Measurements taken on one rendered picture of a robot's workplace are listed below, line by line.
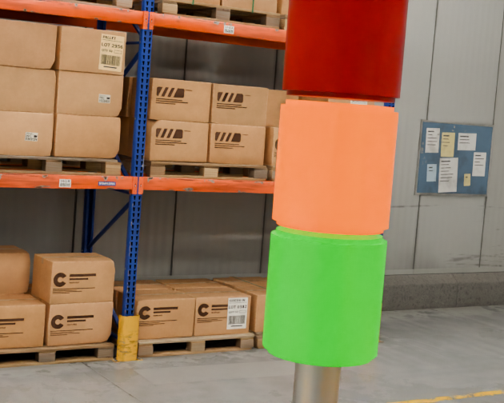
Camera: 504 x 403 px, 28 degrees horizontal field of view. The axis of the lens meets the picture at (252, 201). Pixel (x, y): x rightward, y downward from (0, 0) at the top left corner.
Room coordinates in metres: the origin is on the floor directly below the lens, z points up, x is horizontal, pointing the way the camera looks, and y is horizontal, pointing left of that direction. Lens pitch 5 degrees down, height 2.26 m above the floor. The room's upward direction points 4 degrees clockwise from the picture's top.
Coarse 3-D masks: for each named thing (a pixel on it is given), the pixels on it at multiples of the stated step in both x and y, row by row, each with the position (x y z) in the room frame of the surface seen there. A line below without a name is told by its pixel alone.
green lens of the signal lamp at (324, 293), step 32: (288, 256) 0.41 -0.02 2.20; (320, 256) 0.40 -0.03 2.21; (352, 256) 0.40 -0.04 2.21; (384, 256) 0.42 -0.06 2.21; (288, 288) 0.41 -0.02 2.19; (320, 288) 0.40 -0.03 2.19; (352, 288) 0.40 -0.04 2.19; (288, 320) 0.41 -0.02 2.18; (320, 320) 0.40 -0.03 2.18; (352, 320) 0.41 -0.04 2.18; (288, 352) 0.41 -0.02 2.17; (320, 352) 0.40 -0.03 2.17; (352, 352) 0.41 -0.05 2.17
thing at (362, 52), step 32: (320, 0) 0.41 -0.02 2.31; (352, 0) 0.40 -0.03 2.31; (384, 0) 0.41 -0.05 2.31; (288, 32) 0.42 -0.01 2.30; (320, 32) 0.41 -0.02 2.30; (352, 32) 0.40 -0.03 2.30; (384, 32) 0.41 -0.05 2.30; (288, 64) 0.42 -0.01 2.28; (320, 64) 0.41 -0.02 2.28; (352, 64) 0.40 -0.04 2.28; (384, 64) 0.41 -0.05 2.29; (320, 96) 0.41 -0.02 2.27; (352, 96) 0.40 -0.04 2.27; (384, 96) 0.41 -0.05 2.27
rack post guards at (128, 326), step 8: (120, 320) 8.52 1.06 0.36; (128, 320) 8.51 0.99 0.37; (136, 320) 8.55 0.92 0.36; (120, 328) 8.51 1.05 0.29; (128, 328) 8.52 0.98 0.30; (136, 328) 8.56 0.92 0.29; (120, 336) 8.51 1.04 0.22; (128, 336) 8.52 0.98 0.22; (136, 336) 8.56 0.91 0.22; (120, 344) 8.50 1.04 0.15; (128, 344) 8.52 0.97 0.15; (136, 344) 8.56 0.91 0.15; (120, 352) 8.50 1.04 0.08; (128, 352) 8.52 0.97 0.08; (136, 352) 8.58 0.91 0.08; (112, 360) 8.51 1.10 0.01; (120, 360) 8.50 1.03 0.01; (128, 360) 8.53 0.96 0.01
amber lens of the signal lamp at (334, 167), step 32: (288, 128) 0.41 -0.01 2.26; (320, 128) 0.40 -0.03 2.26; (352, 128) 0.40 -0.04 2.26; (384, 128) 0.41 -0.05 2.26; (288, 160) 0.41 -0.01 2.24; (320, 160) 0.40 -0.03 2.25; (352, 160) 0.40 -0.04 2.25; (384, 160) 0.41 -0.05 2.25; (288, 192) 0.41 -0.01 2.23; (320, 192) 0.40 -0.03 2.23; (352, 192) 0.40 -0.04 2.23; (384, 192) 0.41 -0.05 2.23; (288, 224) 0.41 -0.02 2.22; (320, 224) 0.40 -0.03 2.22; (352, 224) 0.40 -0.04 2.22; (384, 224) 0.41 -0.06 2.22
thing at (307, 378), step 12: (300, 372) 0.42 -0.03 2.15; (312, 372) 0.42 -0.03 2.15; (324, 372) 0.42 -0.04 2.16; (336, 372) 0.42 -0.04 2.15; (300, 384) 0.42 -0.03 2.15; (312, 384) 0.42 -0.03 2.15; (324, 384) 0.42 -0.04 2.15; (336, 384) 0.42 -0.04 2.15; (300, 396) 0.42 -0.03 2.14; (312, 396) 0.42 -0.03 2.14; (324, 396) 0.42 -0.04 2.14; (336, 396) 0.42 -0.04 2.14
